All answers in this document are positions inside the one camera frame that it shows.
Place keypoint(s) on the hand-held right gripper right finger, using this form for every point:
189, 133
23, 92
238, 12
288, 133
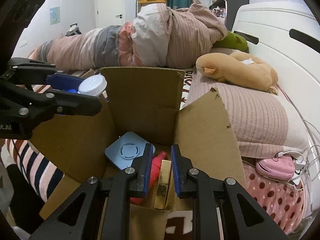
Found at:
176, 175

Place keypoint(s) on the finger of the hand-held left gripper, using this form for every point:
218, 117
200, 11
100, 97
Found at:
77, 103
63, 81

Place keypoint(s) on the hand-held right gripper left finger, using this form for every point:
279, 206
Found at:
148, 172

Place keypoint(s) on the gold box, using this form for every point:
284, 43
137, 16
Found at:
163, 188

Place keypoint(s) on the white round bottle cap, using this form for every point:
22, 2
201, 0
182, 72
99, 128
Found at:
93, 84

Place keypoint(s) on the brown cardboard box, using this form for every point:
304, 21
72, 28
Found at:
140, 100

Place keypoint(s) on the red plastic object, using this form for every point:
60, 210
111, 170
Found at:
160, 164

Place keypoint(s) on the light blue square device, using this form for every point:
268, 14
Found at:
123, 151

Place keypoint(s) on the black panel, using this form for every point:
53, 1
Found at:
22, 7

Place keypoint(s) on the white door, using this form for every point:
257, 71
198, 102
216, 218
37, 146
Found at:
110, 5

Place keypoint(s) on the pink striped pillow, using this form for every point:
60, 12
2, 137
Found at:
252, 115

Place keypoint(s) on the pink oval device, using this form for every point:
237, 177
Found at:
275, 168

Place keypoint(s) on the pink polka dot blanket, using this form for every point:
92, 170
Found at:
277, 200

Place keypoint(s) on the wooden cabinet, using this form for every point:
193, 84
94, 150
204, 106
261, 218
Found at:
151, 2

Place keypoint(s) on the rolled pink striped quilt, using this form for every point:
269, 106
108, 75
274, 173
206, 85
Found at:
175, 37

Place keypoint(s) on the tan plush toy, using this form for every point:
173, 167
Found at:
240, 68

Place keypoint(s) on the green plush toy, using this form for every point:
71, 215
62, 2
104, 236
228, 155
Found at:
232, 41

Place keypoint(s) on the white headboard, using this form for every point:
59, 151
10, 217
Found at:
275, 22

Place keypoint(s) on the blue wall poster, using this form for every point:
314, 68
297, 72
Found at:
55, 15

